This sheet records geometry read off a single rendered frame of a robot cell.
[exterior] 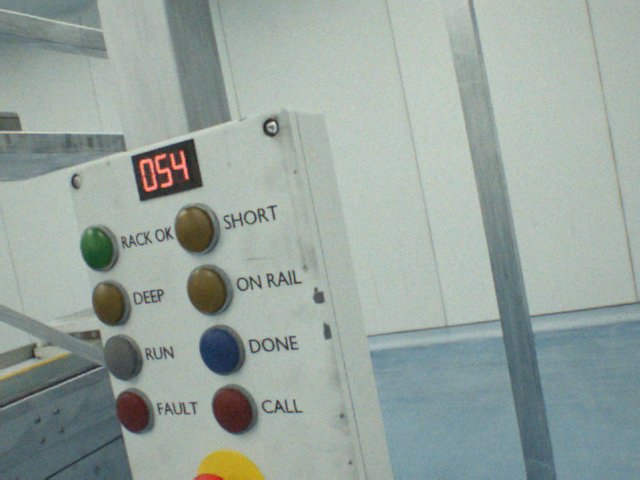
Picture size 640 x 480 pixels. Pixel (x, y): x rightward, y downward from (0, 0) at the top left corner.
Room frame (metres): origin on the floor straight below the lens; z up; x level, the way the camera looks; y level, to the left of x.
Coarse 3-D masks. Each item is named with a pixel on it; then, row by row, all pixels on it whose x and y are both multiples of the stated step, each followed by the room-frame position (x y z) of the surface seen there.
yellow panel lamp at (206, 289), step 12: (192, 276) 0.36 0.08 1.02; (204, 276) 0.35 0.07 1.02; (216, 276) 0.35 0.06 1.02; (192, 288) 0.36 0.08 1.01; (204, 288) 0.35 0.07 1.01; (216, 288) 0.35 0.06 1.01; (192, 300) 0.36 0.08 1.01; (204, 300) 0.36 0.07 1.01; (216, 300) 0.35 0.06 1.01; (204, 312) 0.36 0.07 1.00
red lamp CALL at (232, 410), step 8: (224, 392) 0.36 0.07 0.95; (232, 392) 0.35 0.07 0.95; (216, 400) 0.36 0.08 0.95; (224, 400) 0.36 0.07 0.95; (232, 400) 0.35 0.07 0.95; (240, 400) 0.35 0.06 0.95; (216, 408) 0.36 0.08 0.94; (224, 408) 0.36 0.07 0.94; (232, 408) 0.35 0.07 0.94; (240, 408) 0.35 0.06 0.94; (248, 408) 0.35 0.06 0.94; (216, 416) 0.36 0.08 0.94; (224, 416) 0.36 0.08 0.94; (232, 416) 0.35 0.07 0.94; (240, 416) 0.35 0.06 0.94; (248, 416) 0.35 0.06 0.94; (224, 424) 0.36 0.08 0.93; (232, 424) 0.35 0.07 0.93; (240, 424) 0.35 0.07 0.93; (248, 424) 0.35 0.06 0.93
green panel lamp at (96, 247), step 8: (88, 232) 0.39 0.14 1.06; (96, 232) 0.39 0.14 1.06; (104, 232) 0.39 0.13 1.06; (88, 240) 0.39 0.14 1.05; (96, 240) 0.39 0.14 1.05; (104, 240) 0.39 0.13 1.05; (80, 248) 0.40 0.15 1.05; (88, 248) 0.39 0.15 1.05; (96, 248) 0.39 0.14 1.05; (104, 248) 0.39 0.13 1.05; (112, 248) 0.39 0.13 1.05; (88, 256) 0.39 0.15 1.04; (96, 256) 0.39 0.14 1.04; (104, 256) 0.39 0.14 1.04; (112, 256) 0.39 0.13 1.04; (88, 264) 0.40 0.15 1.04; (96, 264) 0.39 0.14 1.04; (104, 264) 0.39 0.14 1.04
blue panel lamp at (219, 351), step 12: (204, 336) 0.36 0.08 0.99; (216, 336) 0.35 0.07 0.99; (228, 336) 0.35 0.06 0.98; (204, 348) 0.36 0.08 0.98; (216, 348) 0.35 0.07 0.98; (228, 348) 0.35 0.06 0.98; (204, 360) 0.36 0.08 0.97; (216, 360) 0.36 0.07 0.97; (228, 360) 0.35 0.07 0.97; (228, 372) 0.36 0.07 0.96
